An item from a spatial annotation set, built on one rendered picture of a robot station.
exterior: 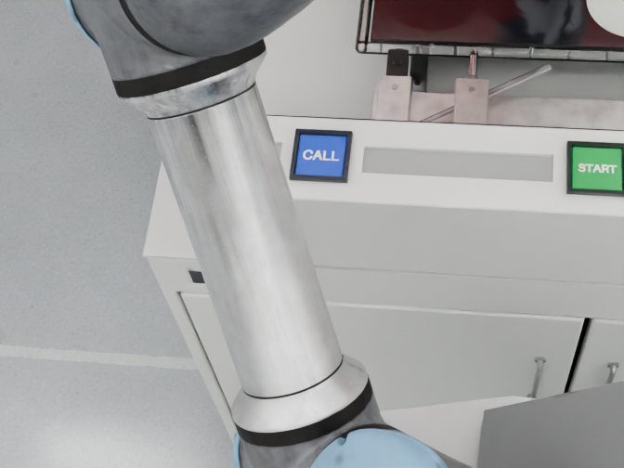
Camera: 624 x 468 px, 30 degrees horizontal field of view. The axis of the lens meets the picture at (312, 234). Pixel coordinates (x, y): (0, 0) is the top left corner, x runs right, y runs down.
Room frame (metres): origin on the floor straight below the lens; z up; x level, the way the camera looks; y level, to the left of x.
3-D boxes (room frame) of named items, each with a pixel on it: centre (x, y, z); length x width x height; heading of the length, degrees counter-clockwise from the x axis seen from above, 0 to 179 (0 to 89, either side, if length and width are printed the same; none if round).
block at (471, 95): (0.66, -0.18, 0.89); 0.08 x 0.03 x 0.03; 164
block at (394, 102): (0.68, -0.11, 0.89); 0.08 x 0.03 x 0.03; 164
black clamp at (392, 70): (0.74, -0.12, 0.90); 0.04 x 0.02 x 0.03; 164
